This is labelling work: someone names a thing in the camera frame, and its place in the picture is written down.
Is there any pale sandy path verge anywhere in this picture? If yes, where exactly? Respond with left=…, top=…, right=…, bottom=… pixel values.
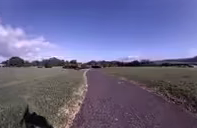
left=63, top=68, right=91, bottom=128

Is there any dark asphalt path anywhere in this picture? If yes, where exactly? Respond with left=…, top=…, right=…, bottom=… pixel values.
left=70, top=68, right=197, bottom=128

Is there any row of distant trees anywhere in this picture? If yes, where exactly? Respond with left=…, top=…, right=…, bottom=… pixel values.
left=0, top=56, right=194, bottom=70

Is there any distant dark hill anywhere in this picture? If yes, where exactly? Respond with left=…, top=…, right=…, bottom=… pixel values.
left=152, top=54, right=197, bottom=66

